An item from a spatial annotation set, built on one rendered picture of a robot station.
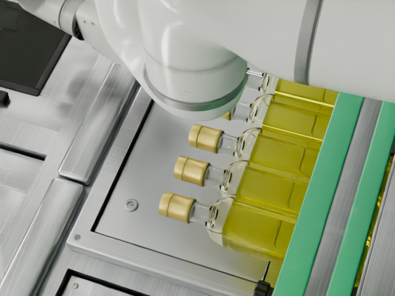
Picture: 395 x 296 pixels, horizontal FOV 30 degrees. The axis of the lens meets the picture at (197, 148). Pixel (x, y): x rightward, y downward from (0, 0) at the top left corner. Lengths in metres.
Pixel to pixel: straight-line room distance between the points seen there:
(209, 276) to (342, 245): 0.31
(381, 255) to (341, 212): 0.07
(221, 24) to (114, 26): 0.18
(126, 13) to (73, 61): 0.69
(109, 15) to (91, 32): 0.46
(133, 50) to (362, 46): 0.25
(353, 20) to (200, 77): 0.15
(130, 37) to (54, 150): 0.57
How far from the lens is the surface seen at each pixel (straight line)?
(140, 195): 1.18
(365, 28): 0.58
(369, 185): 0.88
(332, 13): 0.58
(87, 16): 1.17
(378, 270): 0.82
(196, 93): 0.66
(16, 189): 1.29
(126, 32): 0.73
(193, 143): 1.06
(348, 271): 0.83
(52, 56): 1.42
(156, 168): 1.20
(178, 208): 1.00
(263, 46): 0.59
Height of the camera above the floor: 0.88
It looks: 15 degrees up
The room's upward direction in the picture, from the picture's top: 75 degrees counter-clockwise
